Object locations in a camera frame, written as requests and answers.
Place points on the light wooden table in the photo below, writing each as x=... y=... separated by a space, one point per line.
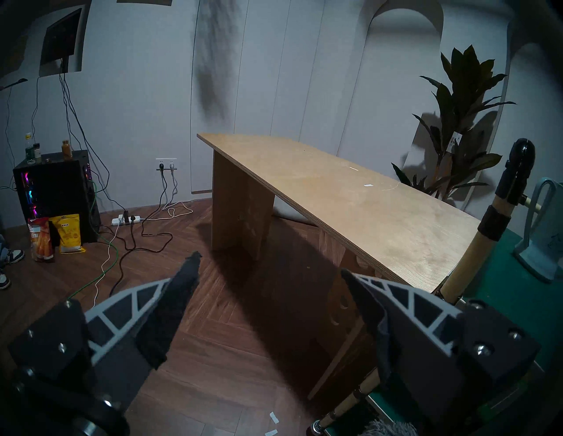
x=352 y=206

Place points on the orange brown bottle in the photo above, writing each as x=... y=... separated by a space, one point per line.
x=66 y=150

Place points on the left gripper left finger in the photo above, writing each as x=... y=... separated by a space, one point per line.
x=145 y=316

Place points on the grey fluffy duster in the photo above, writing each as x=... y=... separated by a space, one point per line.
x=387 y=430

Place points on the green shelf cart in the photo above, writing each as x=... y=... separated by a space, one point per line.
x=506 y=281

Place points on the dark green potted plant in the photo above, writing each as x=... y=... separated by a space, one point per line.
x=466 y=88

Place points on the small dark bottle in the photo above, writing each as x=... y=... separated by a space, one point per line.
x=37 y=152

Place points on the white plant tag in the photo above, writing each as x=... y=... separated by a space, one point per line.
x=455 y=141

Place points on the white power strip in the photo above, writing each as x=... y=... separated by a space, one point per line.
x=125 y=219

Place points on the light blue watering can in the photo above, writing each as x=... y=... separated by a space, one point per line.
x=550 y=237

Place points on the sneaker shoe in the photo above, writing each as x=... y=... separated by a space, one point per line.
x=14 y=256
x=3 y=281

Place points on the black wall monitor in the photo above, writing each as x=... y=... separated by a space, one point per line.
x=61 y=37

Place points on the wall socket with plugs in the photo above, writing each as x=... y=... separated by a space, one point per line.
x=166 y=165

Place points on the clear bottle yellow cap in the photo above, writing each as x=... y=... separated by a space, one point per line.
x=29 y=149

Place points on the yellow snack bag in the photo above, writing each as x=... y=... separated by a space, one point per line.
x=68 y=233

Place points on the orange red snack bag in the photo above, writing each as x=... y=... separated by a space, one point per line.
x=42 y=241

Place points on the black computer tower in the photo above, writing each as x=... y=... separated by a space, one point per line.
x=57 y=189

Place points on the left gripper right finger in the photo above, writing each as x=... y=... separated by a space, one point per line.
x=409 y=325

